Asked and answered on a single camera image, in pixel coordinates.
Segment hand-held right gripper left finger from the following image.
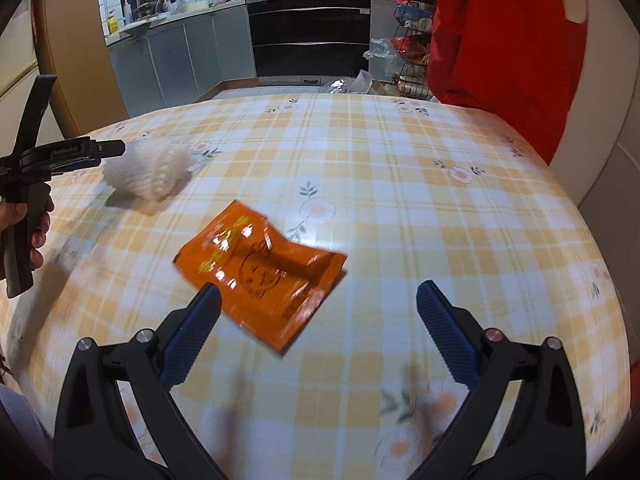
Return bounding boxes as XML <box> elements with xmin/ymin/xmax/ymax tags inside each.
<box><xmin>52</xmin><ymin>282</ymin><xmax>223</xmax><ymax>480</ymax></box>

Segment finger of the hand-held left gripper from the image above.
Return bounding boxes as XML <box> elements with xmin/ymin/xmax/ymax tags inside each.
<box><xmin>49</xmin><ymin>140</ymin><xmax>127</xmax><ymax>171</ymax></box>

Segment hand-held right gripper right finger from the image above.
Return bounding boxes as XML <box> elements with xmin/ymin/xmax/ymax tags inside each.
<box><xmin>407</xmin><ymin>280</ymin><xmax>586</xmax><ymax>480</ymax></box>

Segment white fluffy cloth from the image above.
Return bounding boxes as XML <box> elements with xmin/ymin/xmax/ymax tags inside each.
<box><xmin>102</xmin><ymin>137</ymin><xmax>195</xmax><ymax>204</ymax></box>

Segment orange snack packet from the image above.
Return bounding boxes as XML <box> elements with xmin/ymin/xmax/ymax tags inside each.
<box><xmin>172</xmin><ymin>199</ymin><xmax>348</xmax><ymax>358</ymax></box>

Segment person's left hand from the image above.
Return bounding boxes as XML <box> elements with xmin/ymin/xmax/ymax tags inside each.
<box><xmin>0</xmin><ymin>194</ymin><xmax>56</xmax><ymax>273</ymax></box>

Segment grey kitchen cabinets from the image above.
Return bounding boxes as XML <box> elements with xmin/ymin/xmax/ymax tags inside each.
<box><xmin>107</xmin><ymin>5</ymin><xmax>258</xmax><ymax>118</ymax></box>

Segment checked floral tablecloth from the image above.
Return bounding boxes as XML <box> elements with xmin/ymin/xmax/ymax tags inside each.
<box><xmin>0</xmin><ymin>91</ymin><xmax>632</xmax><ymax>480</ymax></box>

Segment person's grey clothing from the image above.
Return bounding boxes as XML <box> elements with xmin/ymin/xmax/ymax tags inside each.
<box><xmin>0</xmin><ymin>385</ymin><xmax>52</xmax><ymax>480</ymax></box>

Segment black built-in oven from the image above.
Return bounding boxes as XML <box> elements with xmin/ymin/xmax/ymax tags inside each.
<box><xmin>247</xmin><ymin>0</ymin><xmax>373</xmax><ymax>82</ymax></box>

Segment crumpled plastic bag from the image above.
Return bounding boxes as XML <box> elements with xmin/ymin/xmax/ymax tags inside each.
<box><xmin>320</xmin><ymin>71</ymin><xmax>374</xmax><ymax>96</ymax></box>

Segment clear plastic bag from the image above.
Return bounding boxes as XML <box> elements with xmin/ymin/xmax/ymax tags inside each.
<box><xmin>363</xmin><ymin>37</ymin><xmax>402</xmax><ymax>74</ymax></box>

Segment red hanging apron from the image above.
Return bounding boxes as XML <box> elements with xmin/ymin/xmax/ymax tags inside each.
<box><xmin>416</xmin><ymin>0</ymin><xmax>588</xmax><ymax>166</ymax></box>

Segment wire rack with groceries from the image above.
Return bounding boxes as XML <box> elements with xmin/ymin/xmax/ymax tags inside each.
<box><xmin>391</xmin><ymin>0</ymin><xmax>437</xmax><ymax>102</ymax></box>

